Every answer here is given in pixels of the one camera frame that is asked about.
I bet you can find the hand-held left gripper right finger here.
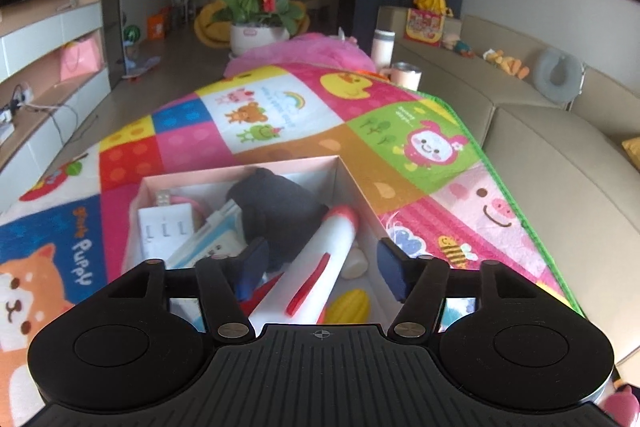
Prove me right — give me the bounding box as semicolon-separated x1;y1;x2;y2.
377;238;538;343

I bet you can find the yellow ridged toy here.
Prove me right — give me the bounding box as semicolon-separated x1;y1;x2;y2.
327;288;372;324

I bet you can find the pink plush toy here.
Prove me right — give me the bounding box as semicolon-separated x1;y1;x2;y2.
597;382;640;427

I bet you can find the yellow plush seat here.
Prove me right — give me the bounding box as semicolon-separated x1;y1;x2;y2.
194;2;311;50

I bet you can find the grey neck pillow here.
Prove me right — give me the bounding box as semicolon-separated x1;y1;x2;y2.
534;47;586;104

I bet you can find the pink white mug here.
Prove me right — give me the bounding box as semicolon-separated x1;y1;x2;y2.
390;63;422;90

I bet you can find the colourful cartoon play mat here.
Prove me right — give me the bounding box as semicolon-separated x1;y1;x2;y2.
0;62;583;427

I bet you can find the white flower pot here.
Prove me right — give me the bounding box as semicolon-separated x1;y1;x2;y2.
229;23;291;56

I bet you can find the orange box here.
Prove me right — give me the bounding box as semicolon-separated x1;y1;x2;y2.
146;9;171;40

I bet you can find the black plush cat toy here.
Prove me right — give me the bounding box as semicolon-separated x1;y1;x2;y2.
225;167;331;273

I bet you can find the white thermos bottle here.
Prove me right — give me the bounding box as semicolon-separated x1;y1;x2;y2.
371;29;396;70

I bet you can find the pink blanket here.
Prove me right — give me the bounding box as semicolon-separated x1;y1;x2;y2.
224;33;378;78

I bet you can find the shelf power strip with cables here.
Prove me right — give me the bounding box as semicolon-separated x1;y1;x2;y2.
0;84;36;128

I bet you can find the pink gift box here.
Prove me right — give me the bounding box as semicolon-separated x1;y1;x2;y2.
121;154;401;333

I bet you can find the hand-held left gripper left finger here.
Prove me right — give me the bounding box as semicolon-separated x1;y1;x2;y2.
107;237;271;343

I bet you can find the white red rocket toy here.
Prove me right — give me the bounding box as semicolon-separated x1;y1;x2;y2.
247;205;358;328

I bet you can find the small plush toy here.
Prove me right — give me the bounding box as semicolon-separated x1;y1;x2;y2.
442;33;476;58

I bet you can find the white wooden television cabinet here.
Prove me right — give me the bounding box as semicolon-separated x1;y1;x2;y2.
0;0;113;168

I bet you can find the cream round toy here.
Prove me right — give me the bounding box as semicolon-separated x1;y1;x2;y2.
342;247;371;279

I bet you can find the orange yellow plush toy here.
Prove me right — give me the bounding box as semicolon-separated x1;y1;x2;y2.
482;49;530;80

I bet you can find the white power strip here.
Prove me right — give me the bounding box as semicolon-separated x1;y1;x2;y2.
137;189;196;258

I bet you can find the colourful gift bag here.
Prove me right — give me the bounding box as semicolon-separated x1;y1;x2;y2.
405;7;447;48

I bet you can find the pink shopping bag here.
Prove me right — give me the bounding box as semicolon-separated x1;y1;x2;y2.
59;39;101;82

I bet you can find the beige sofa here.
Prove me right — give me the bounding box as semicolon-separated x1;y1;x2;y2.
375;6;640;368

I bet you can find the yellow cushion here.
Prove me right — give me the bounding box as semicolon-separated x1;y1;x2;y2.
621;138;640;168

